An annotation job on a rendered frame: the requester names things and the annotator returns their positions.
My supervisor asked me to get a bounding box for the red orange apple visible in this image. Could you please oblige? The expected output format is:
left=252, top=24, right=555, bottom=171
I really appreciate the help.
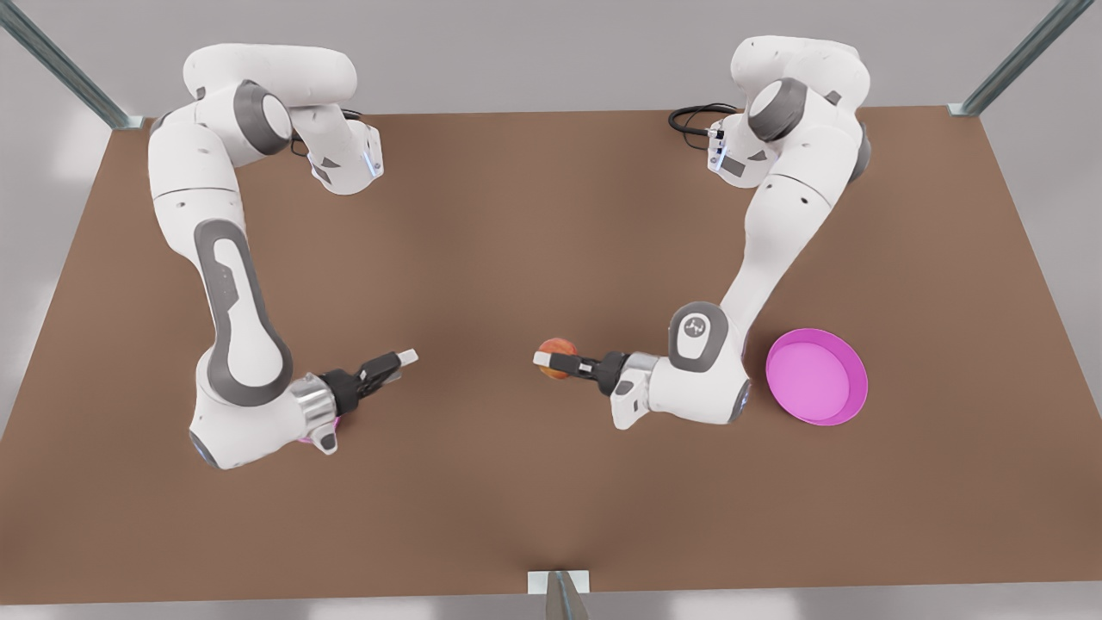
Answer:
left=536, top=337, right=580, bottom=381

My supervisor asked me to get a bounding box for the pink round plate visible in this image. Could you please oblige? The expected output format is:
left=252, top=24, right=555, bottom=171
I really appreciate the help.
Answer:
left=765, top=326, right=870, bottom=428

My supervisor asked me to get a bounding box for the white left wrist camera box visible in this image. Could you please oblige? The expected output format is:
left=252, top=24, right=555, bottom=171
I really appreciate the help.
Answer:
left=609, top=376, right=653, bottom=431

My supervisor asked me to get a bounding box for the silver frame post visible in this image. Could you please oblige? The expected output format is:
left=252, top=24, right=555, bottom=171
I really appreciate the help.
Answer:
left=527, top=569, right=592, bottom=620
left=947, top=0, right=1096, bottom=118
left=0, top=0, right=145, bottom=131

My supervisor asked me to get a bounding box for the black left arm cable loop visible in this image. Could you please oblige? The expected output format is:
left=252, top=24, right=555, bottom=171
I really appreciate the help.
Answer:
left=668, top=102, right=742, bottom=140

